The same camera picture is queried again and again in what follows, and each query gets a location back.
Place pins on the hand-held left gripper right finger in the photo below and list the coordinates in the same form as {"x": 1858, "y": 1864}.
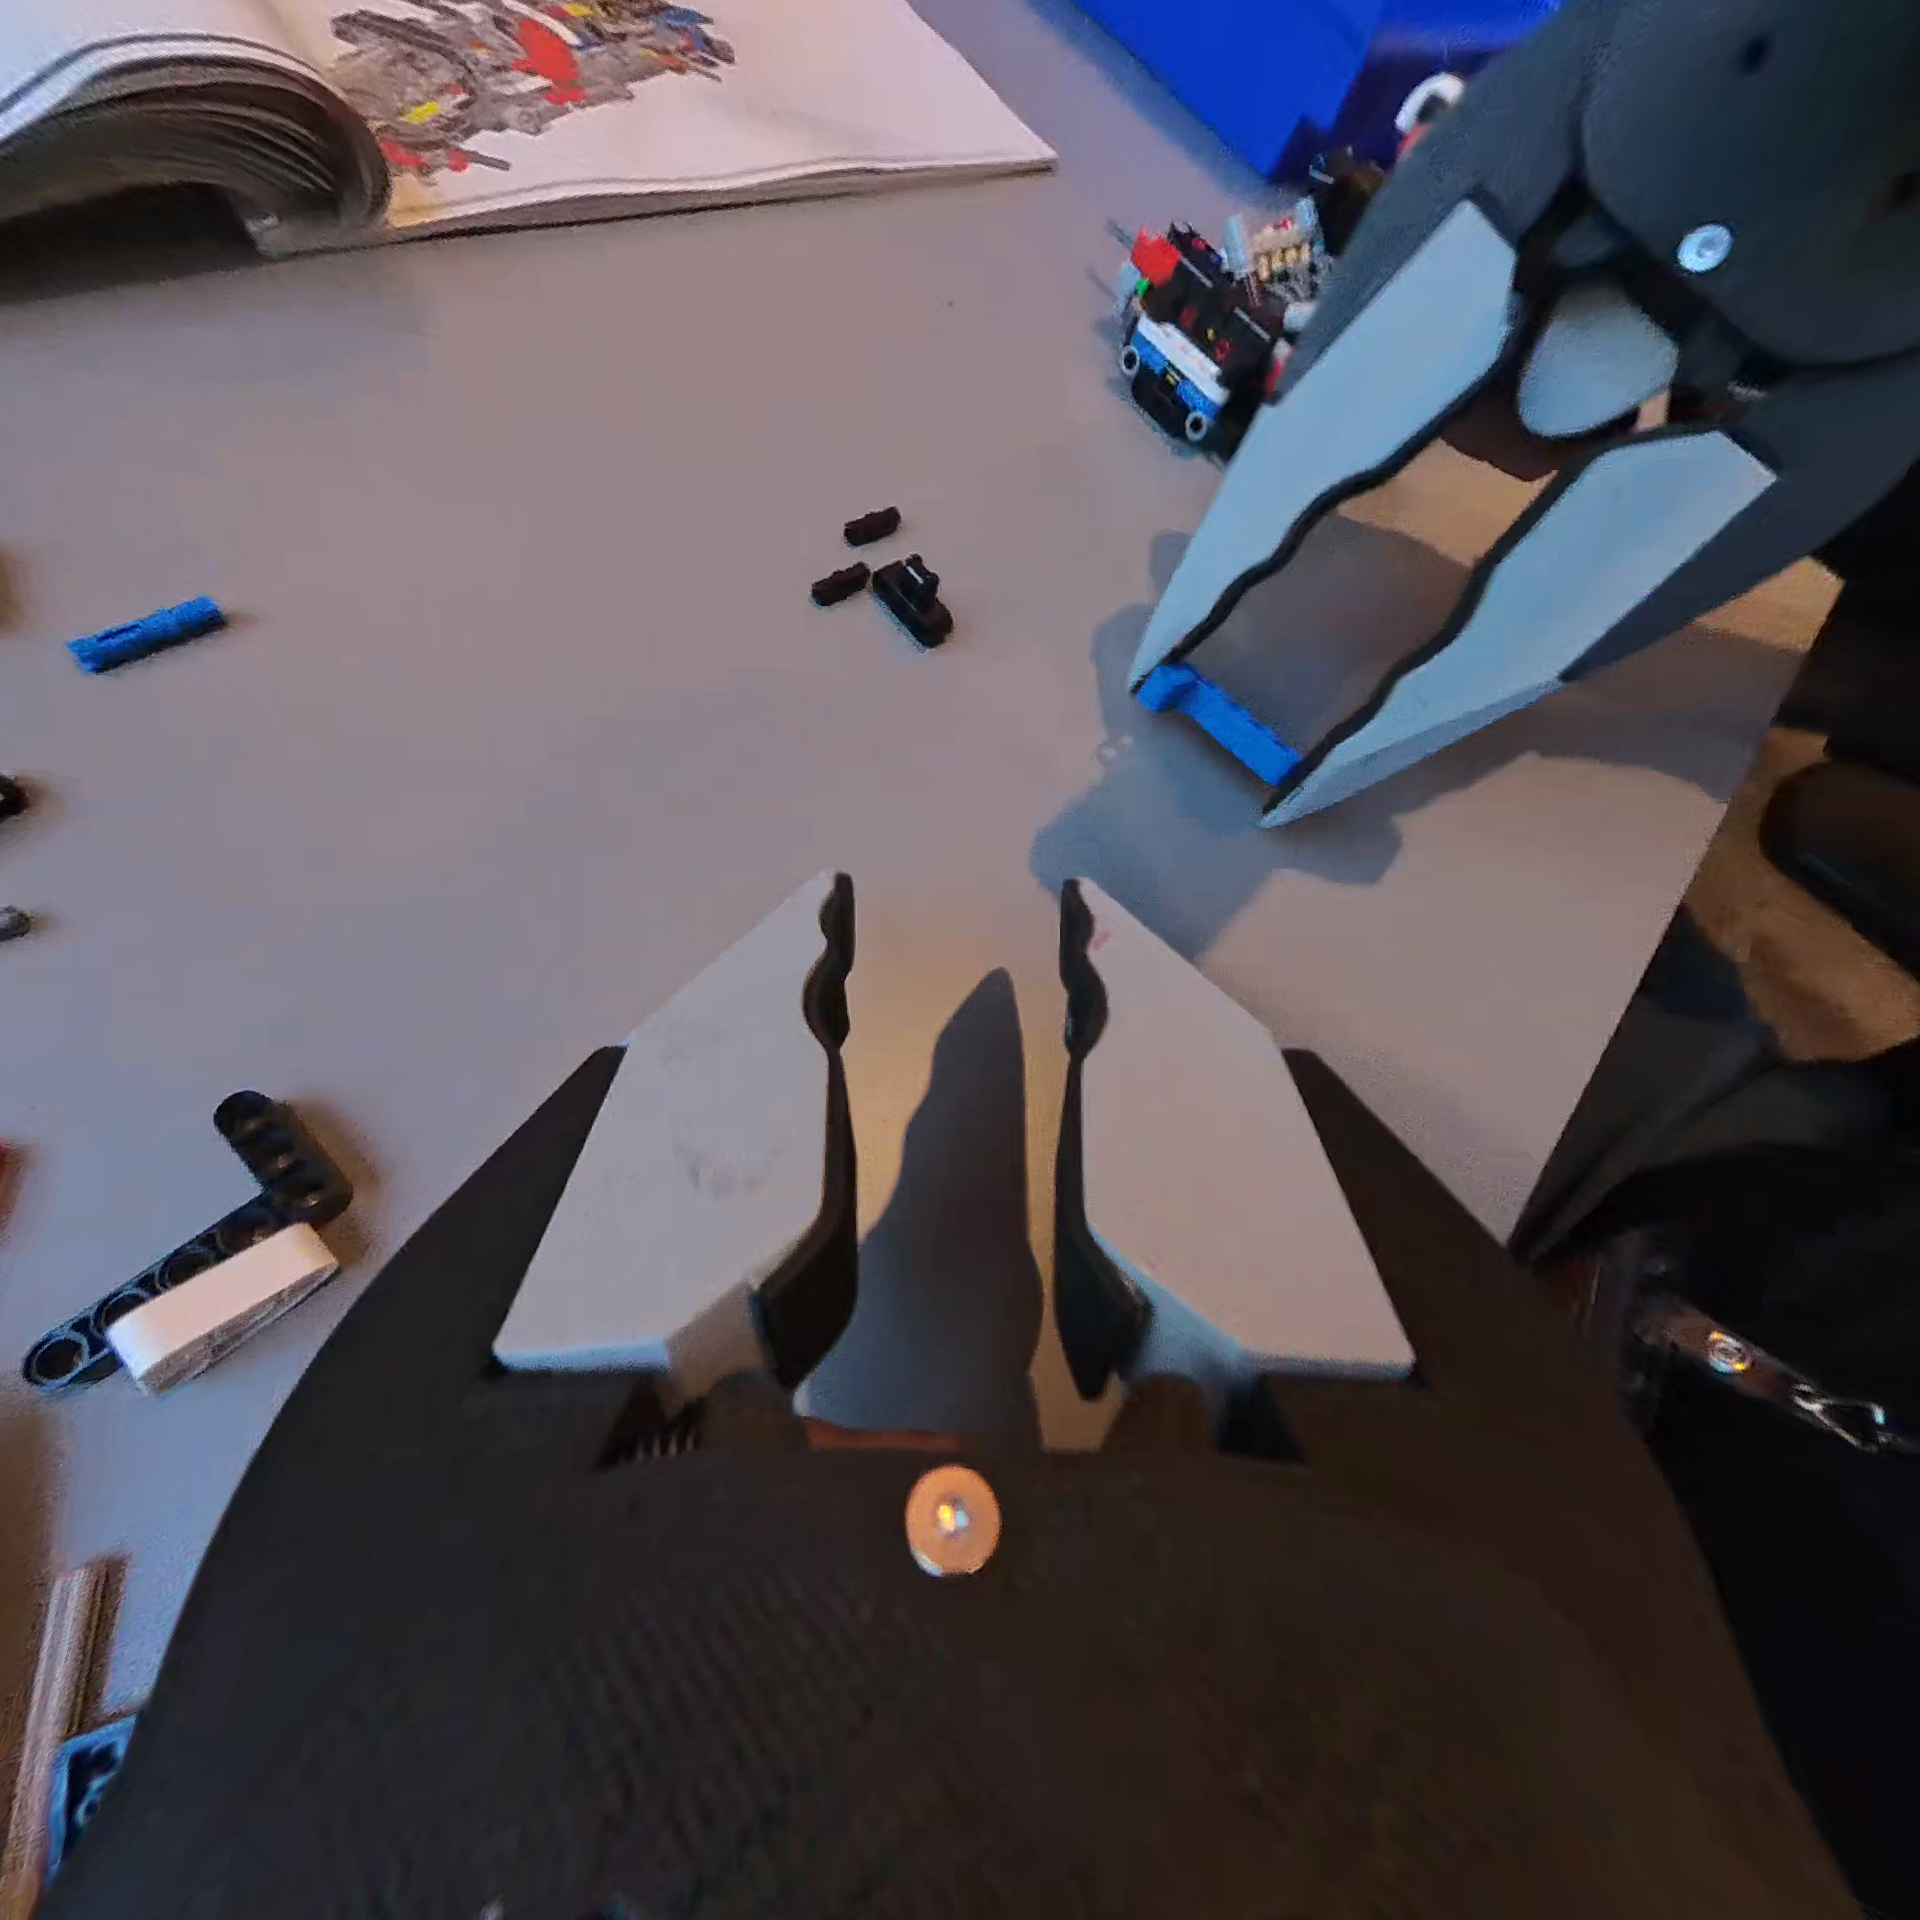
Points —
{"x": 1230, "y": 1201}

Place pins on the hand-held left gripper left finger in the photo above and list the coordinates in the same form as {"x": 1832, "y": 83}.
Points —
{"x": 692, "y": 1184}

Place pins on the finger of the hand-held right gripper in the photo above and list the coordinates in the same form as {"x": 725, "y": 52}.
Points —
{"x": 1349, "y": 405}
{"x": 1576, "y": 600}

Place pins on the brick car chassis model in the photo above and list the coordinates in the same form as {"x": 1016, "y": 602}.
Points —
{"x": 1200, "y": 316}

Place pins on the blue storage bin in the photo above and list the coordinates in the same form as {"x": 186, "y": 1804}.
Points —
{"x": 1277, "y": 76}

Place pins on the blue angled beam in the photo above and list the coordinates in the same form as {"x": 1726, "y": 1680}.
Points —
{"x": 1214, "y": 720}

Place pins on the black connector pin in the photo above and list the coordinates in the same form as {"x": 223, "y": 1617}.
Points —
{"x": 839, "y": 586}
{"x": 871, "y": 523}

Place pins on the black angled beam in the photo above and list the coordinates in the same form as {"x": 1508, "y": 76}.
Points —
{"x": 278, "y": 1155}

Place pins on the black angled connector piece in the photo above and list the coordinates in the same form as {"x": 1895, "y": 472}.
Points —
{"x": 914, "y": 600}

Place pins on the building instruction booklet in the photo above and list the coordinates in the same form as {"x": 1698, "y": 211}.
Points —
{"x": 826, "y": 105}

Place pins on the blue connector pin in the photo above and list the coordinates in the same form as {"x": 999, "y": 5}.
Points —
{"x": 148, "y": 634}

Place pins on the pile of loose bricks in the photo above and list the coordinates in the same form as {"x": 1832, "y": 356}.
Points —
{"x": 90, "y": 1785}

